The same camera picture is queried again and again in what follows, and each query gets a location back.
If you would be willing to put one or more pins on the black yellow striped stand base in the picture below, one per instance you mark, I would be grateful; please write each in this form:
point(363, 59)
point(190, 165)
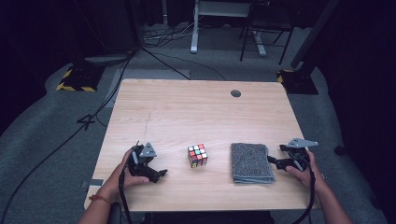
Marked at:
point(299, 82)
point(82, 77)

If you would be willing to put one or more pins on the person's left hand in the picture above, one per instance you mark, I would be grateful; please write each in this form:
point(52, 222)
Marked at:
point(120, 182)

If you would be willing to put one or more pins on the person's dark trousers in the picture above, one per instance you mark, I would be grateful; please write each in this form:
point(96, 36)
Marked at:
point(202, 218)

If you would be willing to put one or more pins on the black metal chair frame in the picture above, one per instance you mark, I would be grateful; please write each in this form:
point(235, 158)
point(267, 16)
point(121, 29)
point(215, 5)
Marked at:
point(267, 29)

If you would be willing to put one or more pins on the white desk frame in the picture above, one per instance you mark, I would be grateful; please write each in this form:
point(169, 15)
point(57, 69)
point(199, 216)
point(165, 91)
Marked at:
point(194, 31)

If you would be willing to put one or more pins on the grey fluffy cloth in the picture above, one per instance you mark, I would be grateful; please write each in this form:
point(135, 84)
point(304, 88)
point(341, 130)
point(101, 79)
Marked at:
point(251, 161)

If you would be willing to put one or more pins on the person's right hand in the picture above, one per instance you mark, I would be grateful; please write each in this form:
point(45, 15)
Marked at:
point(306, 177)

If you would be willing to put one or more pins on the grey tape strip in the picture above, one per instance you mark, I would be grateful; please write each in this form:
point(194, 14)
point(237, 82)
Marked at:
point(93, 183)
point(323, 176)

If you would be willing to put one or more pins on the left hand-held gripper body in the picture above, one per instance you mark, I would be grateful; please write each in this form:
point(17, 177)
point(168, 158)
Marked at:
point(144, 166)

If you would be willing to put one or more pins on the black slanted stand post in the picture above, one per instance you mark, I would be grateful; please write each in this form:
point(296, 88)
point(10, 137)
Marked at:
point(314, 34)

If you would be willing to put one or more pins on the small black round foot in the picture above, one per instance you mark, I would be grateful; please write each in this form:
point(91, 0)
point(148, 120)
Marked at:
point(340, 150)

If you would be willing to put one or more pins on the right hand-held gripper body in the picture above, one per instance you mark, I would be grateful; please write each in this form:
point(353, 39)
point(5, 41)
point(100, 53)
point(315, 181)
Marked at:
point(299, 155)

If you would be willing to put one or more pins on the round grey table grommet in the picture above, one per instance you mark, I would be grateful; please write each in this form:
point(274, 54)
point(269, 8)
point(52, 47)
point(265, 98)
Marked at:
point(235, 93)

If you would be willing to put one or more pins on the multicoloured puzzle cube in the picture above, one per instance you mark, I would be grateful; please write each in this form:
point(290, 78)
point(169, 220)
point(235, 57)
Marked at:
point(197, 155)

